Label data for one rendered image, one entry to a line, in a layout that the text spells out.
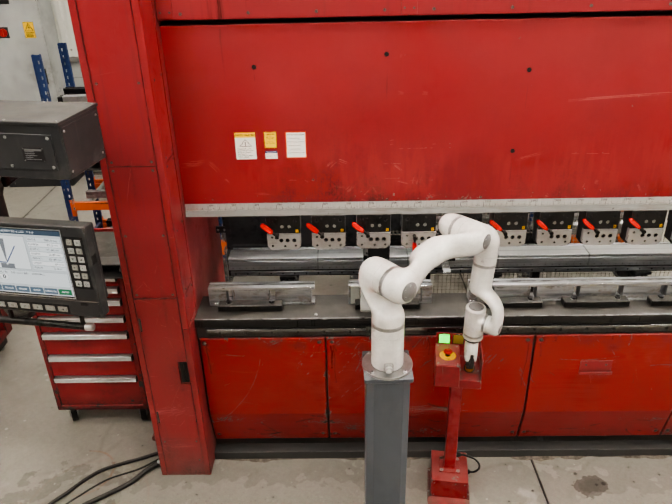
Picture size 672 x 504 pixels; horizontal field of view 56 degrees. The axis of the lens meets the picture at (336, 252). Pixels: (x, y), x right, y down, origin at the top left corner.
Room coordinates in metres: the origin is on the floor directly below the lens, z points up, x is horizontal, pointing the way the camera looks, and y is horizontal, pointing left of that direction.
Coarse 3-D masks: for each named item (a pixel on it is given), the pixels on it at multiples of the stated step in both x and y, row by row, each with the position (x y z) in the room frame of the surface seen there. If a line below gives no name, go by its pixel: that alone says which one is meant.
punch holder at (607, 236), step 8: (584, 216) 2.54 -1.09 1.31; (592, 216) 2.53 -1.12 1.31; (600, 216) 2.53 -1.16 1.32; (608, 216) 2.52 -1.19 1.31; (616, 216) 2.53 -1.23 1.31; (584, 224) 2.53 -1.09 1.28; (592, 224) 2.53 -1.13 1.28; (600, 224) 2.53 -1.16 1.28; (608, 224) 2.52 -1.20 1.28; (616, 224) 2.52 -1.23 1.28; (584, 232) 2.52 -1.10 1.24; (592, 232) 2.52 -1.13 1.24; (600, 232) 2.52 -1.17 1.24; (608, 232) 2.52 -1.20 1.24; (616, 232) 2.52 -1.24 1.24; (584, 240) 2.52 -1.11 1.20; (592, 240) 2.52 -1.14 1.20; (600, 240) 2.52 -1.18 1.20; (608, 240) 2.52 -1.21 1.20
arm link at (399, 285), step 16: (464, 224) 2.13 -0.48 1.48; (480, 224) 2.12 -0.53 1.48; (432, 240) 2.05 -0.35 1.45; (448, 240) 2.05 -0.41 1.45; (464, 240) 2.05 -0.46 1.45; (480, 240) 2.05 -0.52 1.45; (416, 256) 1.97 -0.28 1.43; (432, 256) 1.99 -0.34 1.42; (448, 256) 2.04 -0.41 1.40; (464, 256) 2.06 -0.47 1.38; (400, 272) 1.87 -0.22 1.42; (416, 272) 1.89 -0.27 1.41; (384, 288) 1.86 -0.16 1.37; (400, 288) 1.83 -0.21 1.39; (416, 288) 1.86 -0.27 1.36
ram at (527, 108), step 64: (192, 64) 2.56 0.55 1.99; (256, 64) 2.56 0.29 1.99; (320, 64) 2.55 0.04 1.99; (384, 64) 2.55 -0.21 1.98; (448, 64) 2.54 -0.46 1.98; (512, 64) 2.54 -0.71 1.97; (576, 64) 2.53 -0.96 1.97; (640, 64) 2.53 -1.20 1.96; (192, 128) 2.56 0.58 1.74; (256, 128) 2.56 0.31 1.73; (320, 128) 2.55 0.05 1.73; (384, 128) 2.55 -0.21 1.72; (448, 128) 2.54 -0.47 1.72; (512, 128) 2.54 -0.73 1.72; (576, 128) 2.53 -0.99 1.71; (640, 128) 2.53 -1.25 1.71; (192, 192) 2.56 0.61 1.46; (256, 192) 2.56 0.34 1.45; (320, 192) 2.55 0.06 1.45; (384, 192) 2.55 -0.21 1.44; (448, 192) 2.54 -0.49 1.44; (512, 192) 2.54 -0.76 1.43; (576, 192) 2.53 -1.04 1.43; (640, 192) 2.52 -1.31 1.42
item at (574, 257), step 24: (240, 264) 2.83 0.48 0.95; (264, 264) 2.83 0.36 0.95; (288, 264) 2.83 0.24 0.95; (312, 264) 2.82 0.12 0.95; (336, 264) 2.82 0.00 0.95; (360, 264) 2.82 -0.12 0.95; (408, 264) 2.82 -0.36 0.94; (456, 264) 2.81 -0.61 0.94; (504, 264) 2.81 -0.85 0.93; (528, 264) 2.80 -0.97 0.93; (552, 264) 2.80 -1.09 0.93; (576, 264) 2.80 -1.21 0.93; (600, 264) 2.80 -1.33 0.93; (624, 264) 2.79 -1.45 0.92; (648, 264) 2.79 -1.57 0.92
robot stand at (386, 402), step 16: (368, 384) 1.86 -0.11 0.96; (384, 384) 1.84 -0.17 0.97; (400, 384) 1.84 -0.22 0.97; (368, 400) 1.86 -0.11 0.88; (384, 400) 1.84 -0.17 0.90; (400, 400) 1.84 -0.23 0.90; (368, 416) 1.86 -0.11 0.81; (384, 416) 1.84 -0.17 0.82; (400, 416) 1.84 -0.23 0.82; (368, 432) 1.86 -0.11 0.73; (384, 432) 1.84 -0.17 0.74; (400, 432) 1.84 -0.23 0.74; (368, 448) 1.86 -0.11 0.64; (384, 448) 1.84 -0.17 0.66; (400, 448) 1.84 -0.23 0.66; (368, 464) 1.86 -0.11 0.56; (384, 464) 1.84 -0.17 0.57; (400, 464) 1.84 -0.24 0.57; (368, 480) 1.86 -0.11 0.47; (384, 480) 1.84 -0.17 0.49; (400, 480) 1.85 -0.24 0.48; (368, 496) 1.86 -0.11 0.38; (384, 496) 1.84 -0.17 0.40; (400, 496) 1.85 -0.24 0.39
